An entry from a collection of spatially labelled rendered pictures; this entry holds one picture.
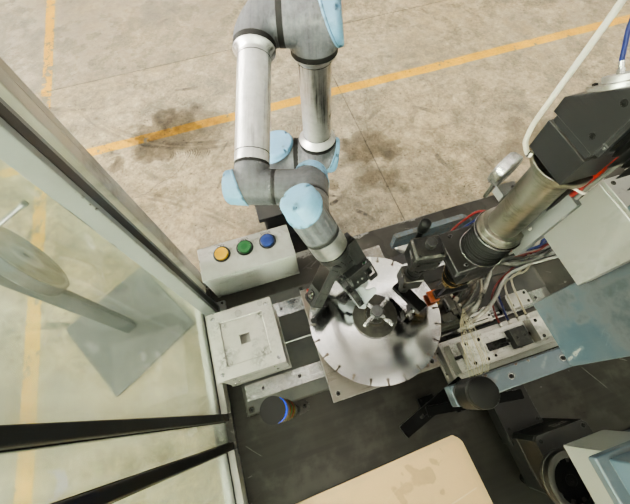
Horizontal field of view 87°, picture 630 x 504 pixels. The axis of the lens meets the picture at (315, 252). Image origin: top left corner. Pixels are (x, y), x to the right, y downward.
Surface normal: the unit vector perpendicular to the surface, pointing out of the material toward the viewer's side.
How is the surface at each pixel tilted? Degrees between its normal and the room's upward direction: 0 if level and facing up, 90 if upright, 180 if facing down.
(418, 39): 0
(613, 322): 90
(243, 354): 0
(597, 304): 90
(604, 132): 90
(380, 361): 0
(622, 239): 90
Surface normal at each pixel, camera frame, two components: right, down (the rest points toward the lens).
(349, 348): -0.04, -0.43
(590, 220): -0.95, 0.29
